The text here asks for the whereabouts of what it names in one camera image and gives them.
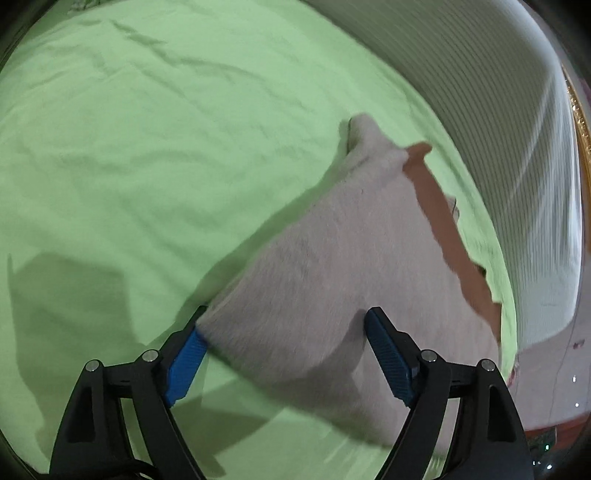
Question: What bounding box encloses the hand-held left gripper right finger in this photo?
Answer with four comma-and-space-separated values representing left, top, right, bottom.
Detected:
364, 307, 532, 480

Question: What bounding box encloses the light green bed sheet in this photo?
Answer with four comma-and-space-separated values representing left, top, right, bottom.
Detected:
0, 0, 520, 480

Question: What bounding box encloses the beige knit sweater brown hem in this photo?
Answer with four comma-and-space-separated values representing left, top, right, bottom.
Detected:
196, 113, 505, 464

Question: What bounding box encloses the gold framed landscape painting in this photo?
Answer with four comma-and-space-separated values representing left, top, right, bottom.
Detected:
561, 62, 591, 162

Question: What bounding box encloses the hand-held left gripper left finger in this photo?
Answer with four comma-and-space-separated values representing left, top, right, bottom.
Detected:
48, 305, 211, 480

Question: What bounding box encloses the white striped padded headboard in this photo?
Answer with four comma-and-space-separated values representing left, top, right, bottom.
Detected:
307, 0, 583, 354

